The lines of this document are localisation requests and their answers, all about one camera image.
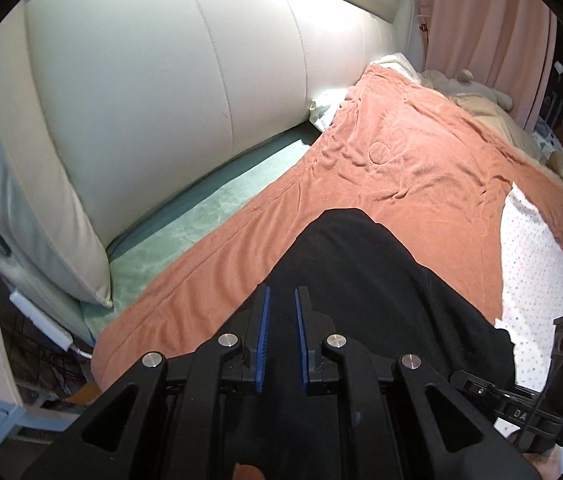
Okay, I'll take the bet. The black shirt with yellow stripes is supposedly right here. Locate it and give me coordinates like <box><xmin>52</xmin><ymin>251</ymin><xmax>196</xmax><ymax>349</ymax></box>
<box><xmin>221</xmin><ymin>207</ymin><xmax>517</xmax><ymax>480</ymax></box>

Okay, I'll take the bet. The white power adapter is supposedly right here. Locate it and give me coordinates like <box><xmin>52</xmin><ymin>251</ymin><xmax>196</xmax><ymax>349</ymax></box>
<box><xmin>9</xmin><ymin>289</ymin><xmax>92</xmax><ymax>360</ymax></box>

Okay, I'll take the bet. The white dotted bed sheet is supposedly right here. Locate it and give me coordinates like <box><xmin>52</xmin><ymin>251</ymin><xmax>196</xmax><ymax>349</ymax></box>
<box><xmin>495</xmin><ymin>186</ymin><xmax>563</xmax><ymax>391</ymax></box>

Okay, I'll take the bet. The green mattress cover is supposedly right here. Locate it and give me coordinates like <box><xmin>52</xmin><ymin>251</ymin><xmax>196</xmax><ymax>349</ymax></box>
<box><xmin>81</xmin><ymin>122</ymin><xmax>319</xmax><ymax>340</ymax></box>

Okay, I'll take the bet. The terracotta orange blanket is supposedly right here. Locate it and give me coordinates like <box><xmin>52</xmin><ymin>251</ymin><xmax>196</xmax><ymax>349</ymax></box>
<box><xmin>92</xmin><ymin>64</ymin><xmax>563</xmax><ymax>388</ymax></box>

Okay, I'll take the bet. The beige rumpled blanket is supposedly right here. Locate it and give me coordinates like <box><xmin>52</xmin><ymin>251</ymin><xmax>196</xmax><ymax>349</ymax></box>
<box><xmin>451</xmin><ymin>94</ymin><xmax>563</xmax><ymax>212</ymax></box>

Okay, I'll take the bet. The cream padded headboard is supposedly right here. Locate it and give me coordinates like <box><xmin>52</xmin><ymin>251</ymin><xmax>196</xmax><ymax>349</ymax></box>
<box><xmin>0</xmin><ymin>0</ymin><xmax>415</xmax><ymax>306</ymax></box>

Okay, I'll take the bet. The beige plush toy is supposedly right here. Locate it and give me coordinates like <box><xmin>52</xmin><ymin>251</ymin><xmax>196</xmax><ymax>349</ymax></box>
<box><xmin>420</xmin><ymin>70</ymin><xmax>513</xmax><ymax>112</ymax></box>

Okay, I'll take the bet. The pink left curtain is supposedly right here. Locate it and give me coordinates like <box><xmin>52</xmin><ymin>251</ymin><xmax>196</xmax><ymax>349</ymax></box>
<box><xmin>418</xmin><ymin>0</ymin><xmax>558</xmax><ymax>131</ymax></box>

